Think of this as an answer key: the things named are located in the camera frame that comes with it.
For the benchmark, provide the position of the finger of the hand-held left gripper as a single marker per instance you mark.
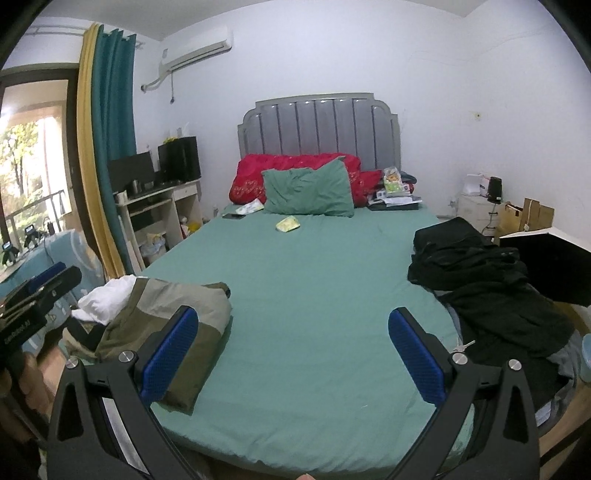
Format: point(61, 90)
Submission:
point(57, 286)
point(48, 272)

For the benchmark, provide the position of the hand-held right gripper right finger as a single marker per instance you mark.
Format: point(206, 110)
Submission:
point(418, 357)

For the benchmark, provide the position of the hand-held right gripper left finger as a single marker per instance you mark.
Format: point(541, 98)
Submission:
point(171, 353)

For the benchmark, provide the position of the olive green hooded jacket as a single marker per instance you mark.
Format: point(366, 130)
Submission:
point(184, 314)

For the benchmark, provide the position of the person's left hand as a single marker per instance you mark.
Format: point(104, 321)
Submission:
point(33, 381)

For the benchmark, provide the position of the pale blue fabric cover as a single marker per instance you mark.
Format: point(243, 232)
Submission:
point(60, 251)

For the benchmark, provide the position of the small black gadget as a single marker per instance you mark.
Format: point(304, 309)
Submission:
point(10, 253)
point(31, 235)

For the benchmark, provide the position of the white folded cloth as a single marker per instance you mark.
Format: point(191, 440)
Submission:
point(108, 300)

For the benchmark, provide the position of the black folded garment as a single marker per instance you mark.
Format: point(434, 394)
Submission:
point(90, 337)

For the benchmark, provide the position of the beige folded garment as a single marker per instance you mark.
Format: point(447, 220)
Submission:
point(76, 346)

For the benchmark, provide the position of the black fleece garment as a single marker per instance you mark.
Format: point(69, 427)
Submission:
point(512, 323)

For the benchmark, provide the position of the white mug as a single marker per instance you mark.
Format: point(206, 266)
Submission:
point(121, 197)

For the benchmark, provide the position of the black jacket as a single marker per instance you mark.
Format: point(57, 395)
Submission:
point(457, 258)

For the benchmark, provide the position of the glass balcony door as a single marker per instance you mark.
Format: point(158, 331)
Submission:
point(37, 161)

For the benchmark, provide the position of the yellow curtain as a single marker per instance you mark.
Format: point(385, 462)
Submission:
point(90, 161)

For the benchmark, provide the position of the bed with green sheet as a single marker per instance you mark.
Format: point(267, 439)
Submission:
point(314, 300)

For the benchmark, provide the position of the steel tumbler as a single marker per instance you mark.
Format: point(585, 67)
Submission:
point(135, 187)

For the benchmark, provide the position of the black computer monitor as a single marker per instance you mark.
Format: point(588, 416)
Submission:
point(131, 171)

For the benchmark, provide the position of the black keyboard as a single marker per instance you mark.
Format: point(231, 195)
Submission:
point(165, 184)

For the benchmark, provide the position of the teal curtain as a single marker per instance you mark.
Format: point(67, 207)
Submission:
point(113, 138)

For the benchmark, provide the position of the black phone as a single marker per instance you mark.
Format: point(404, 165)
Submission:
point(234, 216)

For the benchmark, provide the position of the white nightstand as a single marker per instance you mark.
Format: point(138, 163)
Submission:
point(475, 217)

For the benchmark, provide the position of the white computer desk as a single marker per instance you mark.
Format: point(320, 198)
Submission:
point(182, 198)

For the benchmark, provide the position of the black open case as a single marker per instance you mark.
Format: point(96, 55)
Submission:
point(554, 267)

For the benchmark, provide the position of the brown cardboard box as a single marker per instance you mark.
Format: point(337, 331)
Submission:
point(539, 214)
point(511, 220)

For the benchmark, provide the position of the pale blue bucket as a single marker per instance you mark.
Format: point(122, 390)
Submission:
point(586, 357)

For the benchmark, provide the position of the black computer tower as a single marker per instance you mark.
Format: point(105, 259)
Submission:
point(180, 159)

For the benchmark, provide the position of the clear snack bag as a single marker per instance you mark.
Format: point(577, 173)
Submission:
point(392, 181)

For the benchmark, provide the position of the small red cushion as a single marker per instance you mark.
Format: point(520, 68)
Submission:
point(368, 184)

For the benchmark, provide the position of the white box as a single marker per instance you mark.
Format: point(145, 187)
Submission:
point(474, 185)

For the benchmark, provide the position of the black speaker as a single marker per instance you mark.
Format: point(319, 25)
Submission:
point(495, 189)

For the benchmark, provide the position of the green pillow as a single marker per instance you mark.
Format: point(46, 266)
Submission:
point(307, 191)

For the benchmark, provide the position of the red embroidered pillow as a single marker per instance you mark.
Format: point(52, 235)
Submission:
point(286, 168)

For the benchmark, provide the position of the curtain rod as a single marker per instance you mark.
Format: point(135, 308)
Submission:
point(69, 31)

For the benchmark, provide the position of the grey padded headboard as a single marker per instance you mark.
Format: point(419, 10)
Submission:
point(318, 124)

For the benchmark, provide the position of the white air conditioner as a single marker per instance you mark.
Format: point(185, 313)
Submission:
point(198, 50)

